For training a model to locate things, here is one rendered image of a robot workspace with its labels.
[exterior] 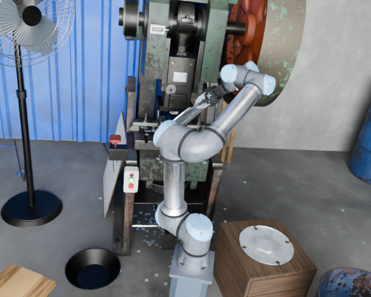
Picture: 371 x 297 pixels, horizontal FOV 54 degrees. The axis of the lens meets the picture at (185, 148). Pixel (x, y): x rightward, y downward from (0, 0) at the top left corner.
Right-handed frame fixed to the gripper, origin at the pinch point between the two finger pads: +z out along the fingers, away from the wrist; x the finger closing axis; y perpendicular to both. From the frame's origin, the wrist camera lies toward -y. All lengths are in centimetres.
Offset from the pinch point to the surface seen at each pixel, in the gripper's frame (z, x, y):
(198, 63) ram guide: -3.0, -18.3, -16.5
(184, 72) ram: 6.6, -19.0, -15.2
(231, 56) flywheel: -2, -16, -59
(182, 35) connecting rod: -4.3, -34.9, -15.5
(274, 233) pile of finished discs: 10, 82, -14
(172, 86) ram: 14.7, -15.9, -11.0
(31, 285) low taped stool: 67, 29, 83
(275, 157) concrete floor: 62, 79, -173
